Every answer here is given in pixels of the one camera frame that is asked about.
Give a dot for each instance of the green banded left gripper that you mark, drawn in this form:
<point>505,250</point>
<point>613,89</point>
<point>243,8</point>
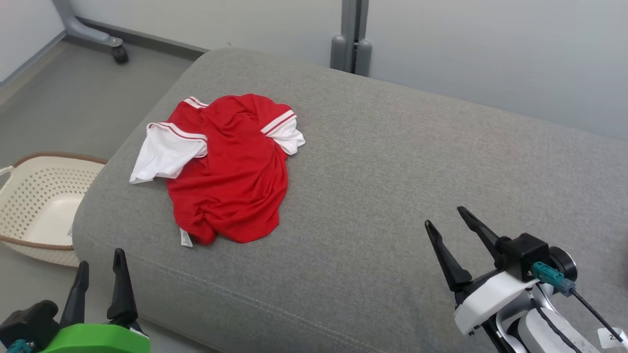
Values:
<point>98,340</point>

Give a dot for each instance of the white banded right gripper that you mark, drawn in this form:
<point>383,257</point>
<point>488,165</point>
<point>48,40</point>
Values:
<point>490,299</point>

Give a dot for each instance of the red t-shirt white sleeves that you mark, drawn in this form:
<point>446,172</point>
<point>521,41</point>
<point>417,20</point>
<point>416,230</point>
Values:
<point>235,171</point>

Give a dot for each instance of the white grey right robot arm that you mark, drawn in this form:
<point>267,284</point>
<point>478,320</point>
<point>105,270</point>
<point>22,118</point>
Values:
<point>544,333</point>

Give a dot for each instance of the cream perforated laundry basket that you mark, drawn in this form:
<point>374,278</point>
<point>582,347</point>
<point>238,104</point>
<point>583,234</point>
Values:
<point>39,206</point>

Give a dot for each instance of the grey partition foot with caster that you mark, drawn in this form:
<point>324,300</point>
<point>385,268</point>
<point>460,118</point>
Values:
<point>88,32</point>

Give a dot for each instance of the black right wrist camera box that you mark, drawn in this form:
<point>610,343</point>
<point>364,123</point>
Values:
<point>522,255</point>

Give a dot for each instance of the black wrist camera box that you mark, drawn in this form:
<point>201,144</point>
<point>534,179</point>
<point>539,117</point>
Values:
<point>29,323</point>
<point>522,255</point>

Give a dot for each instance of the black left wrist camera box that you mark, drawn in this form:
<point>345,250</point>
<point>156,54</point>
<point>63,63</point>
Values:
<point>29,323</point>

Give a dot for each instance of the teal connector on right camera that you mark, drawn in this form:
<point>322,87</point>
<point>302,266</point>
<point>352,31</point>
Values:
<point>552,278</point>

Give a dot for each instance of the teal connector on camera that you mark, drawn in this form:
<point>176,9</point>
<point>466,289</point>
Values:
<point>552,278</point>
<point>19,347</point>

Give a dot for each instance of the teal connector on left camera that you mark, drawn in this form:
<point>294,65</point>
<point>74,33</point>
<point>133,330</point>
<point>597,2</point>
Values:
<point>19,347</point>

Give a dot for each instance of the grey partition post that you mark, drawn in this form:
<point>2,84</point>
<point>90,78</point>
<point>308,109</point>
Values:
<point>351,44</point>

